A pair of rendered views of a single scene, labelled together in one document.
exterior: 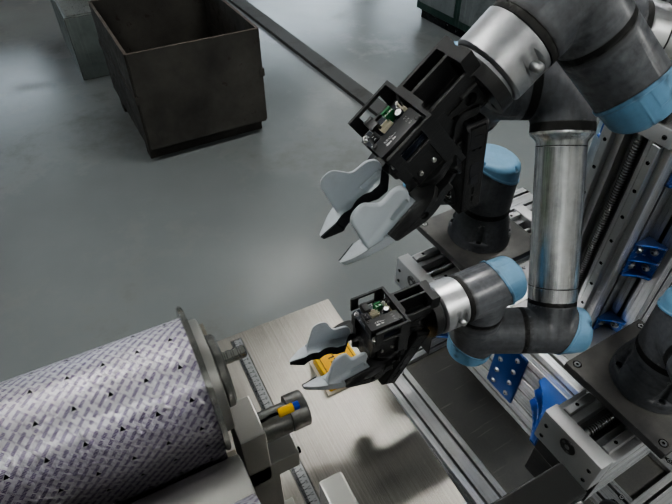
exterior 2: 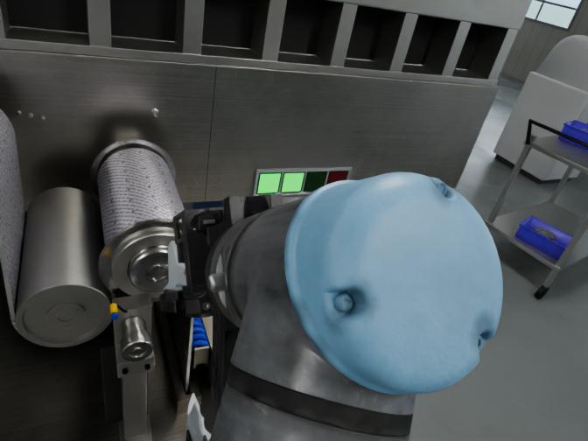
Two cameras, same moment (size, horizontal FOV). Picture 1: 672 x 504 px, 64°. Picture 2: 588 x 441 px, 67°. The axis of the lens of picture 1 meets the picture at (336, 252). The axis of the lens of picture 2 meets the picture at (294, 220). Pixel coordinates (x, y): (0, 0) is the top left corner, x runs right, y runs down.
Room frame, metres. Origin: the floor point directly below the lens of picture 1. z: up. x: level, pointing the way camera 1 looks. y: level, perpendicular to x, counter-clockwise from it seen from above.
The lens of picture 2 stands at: (0.46, -0.35, 1.67)
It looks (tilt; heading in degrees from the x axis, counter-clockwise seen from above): 32 degrees down; 88
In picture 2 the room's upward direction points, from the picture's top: 12 degrees clockwise
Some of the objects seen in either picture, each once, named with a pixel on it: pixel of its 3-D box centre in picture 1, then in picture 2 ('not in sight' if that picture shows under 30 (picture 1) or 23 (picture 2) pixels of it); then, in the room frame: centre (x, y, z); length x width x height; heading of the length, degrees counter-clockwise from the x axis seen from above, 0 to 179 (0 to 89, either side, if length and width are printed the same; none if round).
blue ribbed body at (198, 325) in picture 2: not in sight; (188, 308); (0.32, 0.27, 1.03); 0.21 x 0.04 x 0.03; 117
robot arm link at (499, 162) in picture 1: (488, 178); not in sight; (1.02, -0.35, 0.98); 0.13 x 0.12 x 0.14; 90
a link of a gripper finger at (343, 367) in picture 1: (337, 368); (197, 417); (0.41, 0.00, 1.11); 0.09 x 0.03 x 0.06; 126
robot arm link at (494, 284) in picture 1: (484, 289); not in sight; (0.55, -0.22, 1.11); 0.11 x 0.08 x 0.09; 117
